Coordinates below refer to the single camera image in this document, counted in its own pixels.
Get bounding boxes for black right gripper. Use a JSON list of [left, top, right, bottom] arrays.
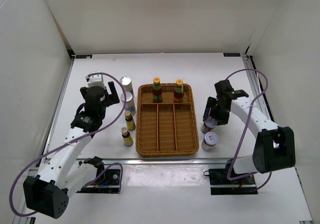
[[202, 97, 230, 126]]

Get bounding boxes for white-lid spice jar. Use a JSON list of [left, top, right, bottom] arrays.
[[201, 132, 219, 151], [200, 117, 218, 134]]

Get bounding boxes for silver-lid salt shaker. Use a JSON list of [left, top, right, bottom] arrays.
[[120, 76, 134, 94], [120, 92, 136, 116]]

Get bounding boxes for yellow-cap sauce bottle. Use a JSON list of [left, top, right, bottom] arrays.
[[173, 79, 184, 103], [152, 77, 163, 103]]

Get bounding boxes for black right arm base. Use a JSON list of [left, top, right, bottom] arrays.
[[203, 168, 258, 195]]

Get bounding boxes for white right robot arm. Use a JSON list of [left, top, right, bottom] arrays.
[[203, 80, 296, 184]]

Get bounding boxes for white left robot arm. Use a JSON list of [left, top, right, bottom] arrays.
[[23, 81, 120, 219]]

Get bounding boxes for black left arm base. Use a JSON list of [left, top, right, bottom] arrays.
[[78, 156, 123, 194]]

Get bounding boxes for blue label sticker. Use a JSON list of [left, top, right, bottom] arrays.
[[223, 53, 241, 57], [75, 55, 93, 59]]

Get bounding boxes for far yellow-label small bottle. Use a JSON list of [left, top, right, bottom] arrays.
[[124, 111, 136, 131]]

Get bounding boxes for yellow-label small bottle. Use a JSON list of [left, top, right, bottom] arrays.
[[121, 127, 134, 146], [124, 111, 136, 131]]

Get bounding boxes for brown wicker basket tray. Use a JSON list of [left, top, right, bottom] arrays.
[[135, 83, 199, 158]]

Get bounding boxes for right blue label sticker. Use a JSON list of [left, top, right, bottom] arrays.
[[223, 53, 241, 57]]

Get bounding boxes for near yellow-label small bottle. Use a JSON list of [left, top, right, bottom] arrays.
[[121, 127, 134, 146]]

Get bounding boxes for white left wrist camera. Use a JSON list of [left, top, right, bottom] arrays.
[[85, 71, 106, 89]]

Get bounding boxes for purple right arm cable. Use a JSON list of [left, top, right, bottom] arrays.
[[224, 69, 273, 191]]

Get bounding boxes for aluminium table frame rail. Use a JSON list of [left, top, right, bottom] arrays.
[[241, 55, 286, 164]]

